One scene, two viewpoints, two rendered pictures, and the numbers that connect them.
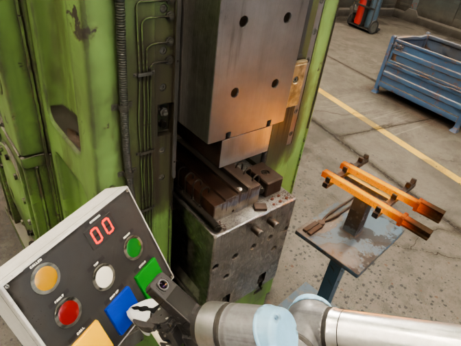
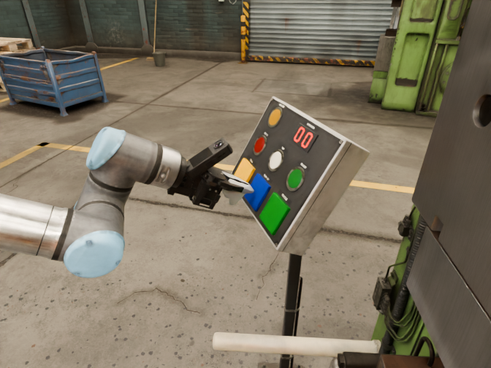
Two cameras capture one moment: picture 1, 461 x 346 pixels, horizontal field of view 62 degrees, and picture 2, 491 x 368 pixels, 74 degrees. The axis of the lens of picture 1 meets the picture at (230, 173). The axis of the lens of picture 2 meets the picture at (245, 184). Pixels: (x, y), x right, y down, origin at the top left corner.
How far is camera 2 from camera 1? 110 cm
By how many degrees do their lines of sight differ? 103
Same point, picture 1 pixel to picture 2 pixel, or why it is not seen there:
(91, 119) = not seen: hidden behind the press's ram
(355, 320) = (30, 203)
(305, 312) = (96, 217)
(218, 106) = (445, 123)
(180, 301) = (201, 156)
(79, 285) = (272, 143)
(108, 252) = (290, 155)
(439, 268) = not seen: outside the picture
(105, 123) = not seen: hidden behind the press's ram
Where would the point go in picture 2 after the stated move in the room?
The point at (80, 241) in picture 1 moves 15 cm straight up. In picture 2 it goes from (295, 125) to (300, 60)
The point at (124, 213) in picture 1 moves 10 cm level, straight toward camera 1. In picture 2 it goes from (319, 152) to (276, 143)
